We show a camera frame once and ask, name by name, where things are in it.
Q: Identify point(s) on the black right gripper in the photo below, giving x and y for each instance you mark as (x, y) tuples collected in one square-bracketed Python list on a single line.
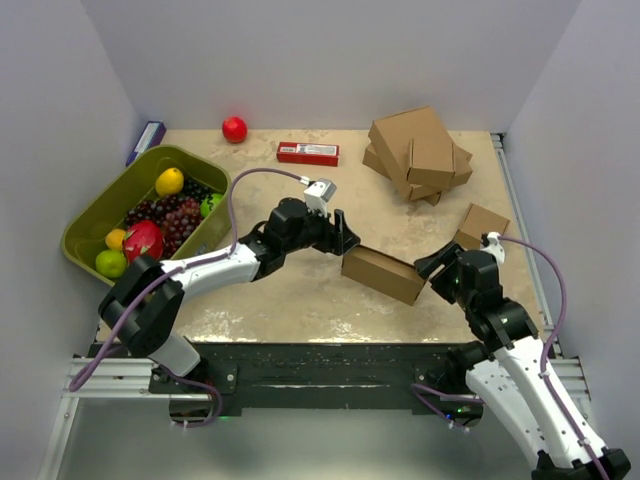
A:
[(426, 265)]

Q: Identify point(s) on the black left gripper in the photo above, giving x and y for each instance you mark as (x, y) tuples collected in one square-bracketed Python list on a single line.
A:
[(336, 239)]

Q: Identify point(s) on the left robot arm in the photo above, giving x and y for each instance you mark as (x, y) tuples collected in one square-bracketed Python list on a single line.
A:
[(141, 308)]

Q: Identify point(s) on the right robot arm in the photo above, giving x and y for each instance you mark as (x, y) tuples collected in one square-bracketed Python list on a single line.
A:
[(508, 369)]

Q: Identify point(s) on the lone small cardboard box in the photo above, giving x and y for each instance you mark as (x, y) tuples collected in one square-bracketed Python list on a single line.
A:
[(477, 221)]

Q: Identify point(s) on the top small cardboard box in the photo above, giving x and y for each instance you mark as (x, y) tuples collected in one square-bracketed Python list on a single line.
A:
[(440, 165)]

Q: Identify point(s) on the large stacked cardboard box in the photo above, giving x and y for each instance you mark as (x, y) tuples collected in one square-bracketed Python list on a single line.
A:
[(391, 135)]

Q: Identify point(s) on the purple flat box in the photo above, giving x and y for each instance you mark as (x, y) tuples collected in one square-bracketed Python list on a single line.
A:
[(151, 136)]

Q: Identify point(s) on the red rectangular carton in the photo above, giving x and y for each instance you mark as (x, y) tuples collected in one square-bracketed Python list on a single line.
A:
[(308, 154)]

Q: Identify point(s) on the red apple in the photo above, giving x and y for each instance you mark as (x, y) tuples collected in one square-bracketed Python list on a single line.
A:
[(234, 129)]

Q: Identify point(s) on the red grape bunch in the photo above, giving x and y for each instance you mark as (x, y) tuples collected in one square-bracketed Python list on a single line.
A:
[(179, 224)]

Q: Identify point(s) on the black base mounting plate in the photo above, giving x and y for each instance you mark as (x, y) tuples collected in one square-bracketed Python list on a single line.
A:
[(420, 378)]

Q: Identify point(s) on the yellow lemon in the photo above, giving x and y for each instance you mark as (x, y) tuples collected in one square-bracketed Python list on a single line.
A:
[(169, 182)]

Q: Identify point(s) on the dark purple grape bunch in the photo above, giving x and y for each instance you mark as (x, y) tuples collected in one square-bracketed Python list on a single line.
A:
[(156, 211)]

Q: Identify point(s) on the red dragon fruit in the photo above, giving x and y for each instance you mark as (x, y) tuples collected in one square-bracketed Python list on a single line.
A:
[(143, 238)]

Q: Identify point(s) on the small orange fruit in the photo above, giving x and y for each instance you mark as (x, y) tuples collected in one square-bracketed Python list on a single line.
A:
[(115, 238)]

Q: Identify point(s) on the green lime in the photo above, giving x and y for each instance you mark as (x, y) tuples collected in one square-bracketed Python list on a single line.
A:
[(111, 263)]

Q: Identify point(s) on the olive green plastic bin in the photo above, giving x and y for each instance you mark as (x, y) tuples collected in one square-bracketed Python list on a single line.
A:
[(83, 238)]

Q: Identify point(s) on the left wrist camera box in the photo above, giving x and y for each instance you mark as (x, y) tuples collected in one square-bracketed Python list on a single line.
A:
[(318, 194)]

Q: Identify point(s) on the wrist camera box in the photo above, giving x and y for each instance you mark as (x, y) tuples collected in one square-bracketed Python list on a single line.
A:
[(491, 244), (318, 194)]

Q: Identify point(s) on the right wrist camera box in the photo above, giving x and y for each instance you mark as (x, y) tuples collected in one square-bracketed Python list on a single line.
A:
[(491, 244)]

